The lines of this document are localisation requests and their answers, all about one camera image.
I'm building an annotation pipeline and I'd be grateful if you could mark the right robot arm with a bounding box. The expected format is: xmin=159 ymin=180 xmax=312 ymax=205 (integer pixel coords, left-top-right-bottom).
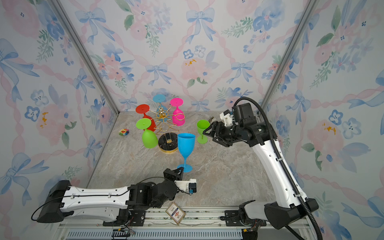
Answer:
xmin=203 ymin=103 xmax=319 ymax=229

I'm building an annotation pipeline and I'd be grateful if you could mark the rainbow flower plush toy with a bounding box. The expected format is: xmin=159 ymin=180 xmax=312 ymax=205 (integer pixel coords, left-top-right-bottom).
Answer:
xmin=119 ymin=129 xmax=130 ymax=136

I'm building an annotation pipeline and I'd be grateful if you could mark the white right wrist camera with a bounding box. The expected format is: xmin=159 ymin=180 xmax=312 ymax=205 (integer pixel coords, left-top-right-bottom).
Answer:
xmin=220 ymin=110 xmax=235 ymax=127

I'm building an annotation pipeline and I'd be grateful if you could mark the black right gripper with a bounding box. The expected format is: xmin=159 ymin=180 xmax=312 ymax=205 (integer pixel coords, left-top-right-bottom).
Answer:
xmin=203 ymin=122 xmax=244 ymax=147

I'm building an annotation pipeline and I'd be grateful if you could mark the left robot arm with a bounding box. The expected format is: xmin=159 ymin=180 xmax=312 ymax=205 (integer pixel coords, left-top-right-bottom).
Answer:
xmin=31 ymin=167 xmax=197 ymax=226

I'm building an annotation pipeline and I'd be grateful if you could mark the teal wine glass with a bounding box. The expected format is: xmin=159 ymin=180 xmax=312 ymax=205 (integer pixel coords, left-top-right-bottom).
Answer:
xmin=153 ymin=94 xmax=167 ymax=113

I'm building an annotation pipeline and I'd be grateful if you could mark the diamond label card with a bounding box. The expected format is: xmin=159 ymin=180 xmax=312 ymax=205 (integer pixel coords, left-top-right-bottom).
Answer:
xmin=166 ymin=202 xmax=186 ymax=225

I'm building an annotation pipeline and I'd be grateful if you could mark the green wine glass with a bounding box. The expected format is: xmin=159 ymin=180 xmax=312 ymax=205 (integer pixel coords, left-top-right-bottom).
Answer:
xmin=136 ymin=118 xmax=158 ymax=149
xmin=197 ymin=120 xmax=210 ymax=144

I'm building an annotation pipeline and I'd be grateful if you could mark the pink wine glass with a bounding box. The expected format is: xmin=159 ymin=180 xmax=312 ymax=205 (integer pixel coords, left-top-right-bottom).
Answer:
xmin=170 ymin=98 xmax=185 ymax=127

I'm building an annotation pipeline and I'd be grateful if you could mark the black corrugated cable hose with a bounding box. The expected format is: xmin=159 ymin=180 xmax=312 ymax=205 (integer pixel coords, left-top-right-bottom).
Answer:
xmin=232 ymin=96 xmax=323 ymax=240

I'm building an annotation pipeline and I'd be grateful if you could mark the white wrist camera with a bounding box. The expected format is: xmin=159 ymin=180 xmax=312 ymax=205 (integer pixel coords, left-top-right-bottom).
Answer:
xmin=175 ymin=179 xmax=197 ymax=195
xmin=220 ymin=110 xmax=235 ymax=127

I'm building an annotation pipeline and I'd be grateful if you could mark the green wine glass on rack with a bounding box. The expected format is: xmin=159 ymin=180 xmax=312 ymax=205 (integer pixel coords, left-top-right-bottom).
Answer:
xmin=136 ymin=118 xmax=158 ymax=149

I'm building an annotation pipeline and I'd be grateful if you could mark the gold wine glass rack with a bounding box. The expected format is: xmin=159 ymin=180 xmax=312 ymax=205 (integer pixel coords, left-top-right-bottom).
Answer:
xmin=153 ymin=107 xmax=185 ymax=154

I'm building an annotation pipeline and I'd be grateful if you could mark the red wine glass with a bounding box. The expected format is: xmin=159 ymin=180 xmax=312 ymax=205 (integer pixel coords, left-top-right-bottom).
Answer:
xmin=136 ymin=104 xmax=156 ymax=132

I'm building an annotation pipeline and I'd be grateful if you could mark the blue wine glass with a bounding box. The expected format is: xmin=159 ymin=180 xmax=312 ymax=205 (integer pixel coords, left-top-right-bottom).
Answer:
xmin=178 ymin=133 xmax=196 ymax=173

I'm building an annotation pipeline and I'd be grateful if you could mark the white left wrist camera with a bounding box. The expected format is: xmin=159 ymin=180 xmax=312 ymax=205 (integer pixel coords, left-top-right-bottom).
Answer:
xmin=175 ymin=179 xmax=197 ymax=195

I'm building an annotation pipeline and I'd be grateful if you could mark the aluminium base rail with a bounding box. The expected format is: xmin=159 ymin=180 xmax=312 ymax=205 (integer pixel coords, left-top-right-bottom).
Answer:
xmin=54 ymin=206 xmax=296 ymax=240

